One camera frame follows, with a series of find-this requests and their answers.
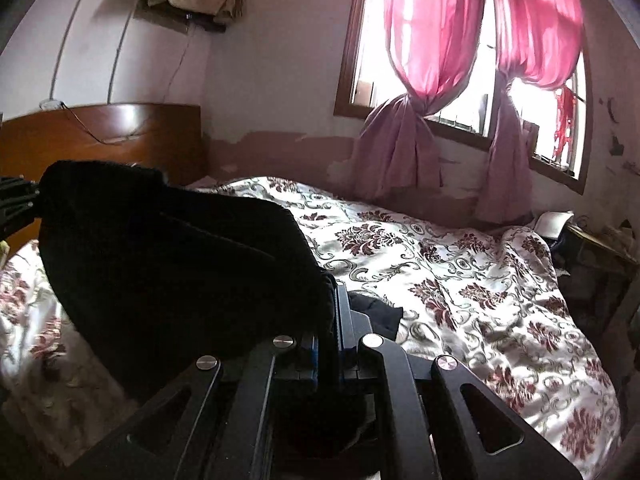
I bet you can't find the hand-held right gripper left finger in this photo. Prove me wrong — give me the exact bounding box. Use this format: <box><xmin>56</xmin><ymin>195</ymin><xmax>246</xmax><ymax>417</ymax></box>
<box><xmin>65</xmin><ymin>332</ymin><xmax>322</xmax><ymax>480</ymax></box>

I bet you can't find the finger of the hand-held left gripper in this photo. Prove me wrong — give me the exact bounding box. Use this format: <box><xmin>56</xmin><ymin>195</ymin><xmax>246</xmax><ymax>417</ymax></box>
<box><xmin>0</xmin><ymin>175</ymin><xmax>42</xmax><ymax>239</ymax></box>

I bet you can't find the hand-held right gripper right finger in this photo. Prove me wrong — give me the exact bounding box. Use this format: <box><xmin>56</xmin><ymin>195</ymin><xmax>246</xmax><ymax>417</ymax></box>
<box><xmin>334</xmin><ymin>281</ymin><xmax>583</xmax><ymax>480</ymax></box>

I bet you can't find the black padded jacket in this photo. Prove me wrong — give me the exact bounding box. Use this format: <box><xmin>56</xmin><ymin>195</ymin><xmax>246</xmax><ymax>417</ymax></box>
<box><xmin>37</xmin><ymin>160</ymin><xmax>406</xmax><ymax>461</ymax></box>

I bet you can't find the wooden headboard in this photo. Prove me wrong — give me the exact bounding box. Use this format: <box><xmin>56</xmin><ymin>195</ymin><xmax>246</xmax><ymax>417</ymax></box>
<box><xmin>0</xmin><ymin>103</ymin><xmax>208</xmax><ymax>257</ymax></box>

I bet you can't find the floral satin bedspread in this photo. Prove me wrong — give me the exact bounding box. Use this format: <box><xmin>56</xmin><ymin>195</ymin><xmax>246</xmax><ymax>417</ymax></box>
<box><xmin>0</xmin><ymin>176</ymin><xmax>622</xmax><ymax>480</ymax></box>

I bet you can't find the cluttered bedside table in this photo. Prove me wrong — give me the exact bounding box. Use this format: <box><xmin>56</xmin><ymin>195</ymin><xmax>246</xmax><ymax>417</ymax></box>
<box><xmin>562</xmin><ymin>217</ymin><xmax>640</xmax><ymax>366</ymax></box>

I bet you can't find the brown framed window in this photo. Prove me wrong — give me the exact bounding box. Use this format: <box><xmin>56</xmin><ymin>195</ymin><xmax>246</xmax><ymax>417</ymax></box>
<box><xmin>334</xmin><ymin>0</ymin><xmax>594</xmax><ymax>196</ymax></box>

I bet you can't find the red hanging ornament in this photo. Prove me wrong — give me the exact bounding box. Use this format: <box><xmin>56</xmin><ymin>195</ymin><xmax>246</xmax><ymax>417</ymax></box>
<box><xmin>552</xmin><ymin>85</ymin><xmax>577</xmax><ymax>157</ymax></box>

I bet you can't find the pink tied curtain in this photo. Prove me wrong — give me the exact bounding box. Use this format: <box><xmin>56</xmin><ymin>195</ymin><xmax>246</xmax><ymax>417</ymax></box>
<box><xmin>352</xmin><ymin>0</ymin><xmax>488</xmax><ymax>202</ymax></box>
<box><xmin>475</xmin><ymin>0</ymin><xmax>586</xmax><ymax>224</ymax></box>

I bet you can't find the white wall pipe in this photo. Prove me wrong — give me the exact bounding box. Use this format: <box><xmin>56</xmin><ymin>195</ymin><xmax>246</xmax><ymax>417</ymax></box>
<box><xmin>49</xmin><ymin>0</ymin><xmax>108</xmax><ymax>106</ymax></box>
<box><xmin>107</xmin><ymin>0</ymin><xmax>147</xmax><ymax>106</ymax></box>

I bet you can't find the black power cable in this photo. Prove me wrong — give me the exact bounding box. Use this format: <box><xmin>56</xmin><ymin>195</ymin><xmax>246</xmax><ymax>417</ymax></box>
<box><xmin>61</xmin><ymin>25</ymin><xmax>197</xmax><ymax>144</ymax></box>

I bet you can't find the dark wall shelf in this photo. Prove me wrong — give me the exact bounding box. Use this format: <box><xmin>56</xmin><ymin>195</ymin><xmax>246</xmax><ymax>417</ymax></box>
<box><xmin>135</xmin><ymin>2</ymin><xmax>227</xmax><ymax>34</ymax></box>

